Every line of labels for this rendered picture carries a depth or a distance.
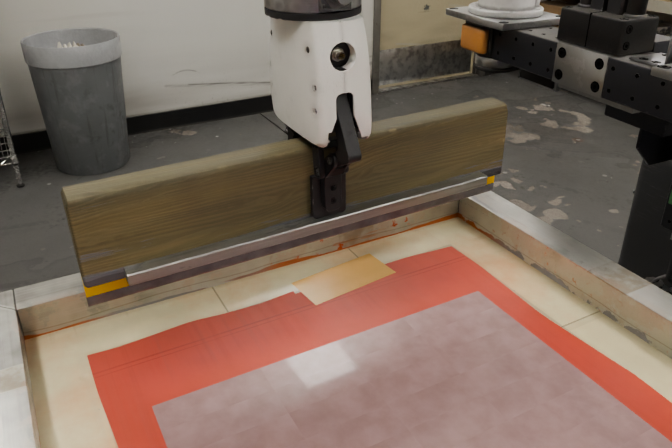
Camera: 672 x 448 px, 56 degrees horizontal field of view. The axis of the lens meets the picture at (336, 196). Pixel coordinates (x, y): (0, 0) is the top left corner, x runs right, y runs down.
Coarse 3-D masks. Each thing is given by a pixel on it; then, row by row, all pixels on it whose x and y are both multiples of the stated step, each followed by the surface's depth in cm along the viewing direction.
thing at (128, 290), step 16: (464, 192) 64; (480, 192) 65; (416, 208) 62; (352, 224) 59; (368, 224) 60; (304, 240) 57; (240, 256) 54; (256, 256) 55; (192, 272) 52; (128, 288) 50; (144, 288) 51; (96, 304) 50
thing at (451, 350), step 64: (448, 256) 72; (320, 320) 62; (384, 320) 62; (448, 320) 61; (512, 320) 61; (384, 384) 54; (448, 384) 54; (512, 384) 54; (576, 384) 54; (640, 384) 54
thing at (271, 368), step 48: (192, 336) 59; (240, 336) 59; (288, 336) 59; (96, 384) 54; (144, 384) 54; (192, 384) 54; (240, 384) 54; (288, 384) 54; (336, 384) 54; (144, 432) 49; (192, 432) 49; (240, 432) 49; (288, 432) 49; (336, 432) 49; (384, 432) 49
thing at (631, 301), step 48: (336, 240) 72; (528, 240) 70; (576, 240) 68; (48, 288) 60; (192, 288) 66; (576, 288) 65; (624, 288) 60; (0, 336) 54; (0, 384) 49; (0, 432) 44
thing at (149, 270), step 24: (408, 192) 59; (432, 192) 59; (456, 192) 60; (312, 216) 55; (336, 216) 55; (360, 216) 56; (240, 240) 51; (264, 240) 52; (288, 240) 53; (144, 264) 48; (168, 264) 48; (192, 264) 49
